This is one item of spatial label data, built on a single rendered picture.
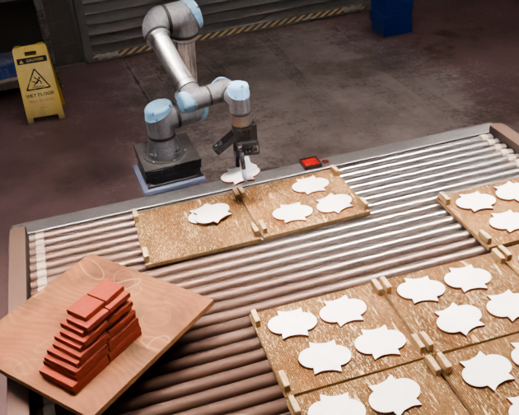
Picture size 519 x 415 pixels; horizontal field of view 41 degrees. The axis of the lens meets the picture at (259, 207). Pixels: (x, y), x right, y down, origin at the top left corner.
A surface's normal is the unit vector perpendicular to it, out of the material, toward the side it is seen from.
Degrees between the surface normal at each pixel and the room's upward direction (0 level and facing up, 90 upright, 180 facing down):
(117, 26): 82
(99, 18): 80
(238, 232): 0
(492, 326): 0
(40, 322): 0
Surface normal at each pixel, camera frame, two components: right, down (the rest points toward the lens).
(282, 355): -0.07, -0.84
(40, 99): 0.23, 0.30
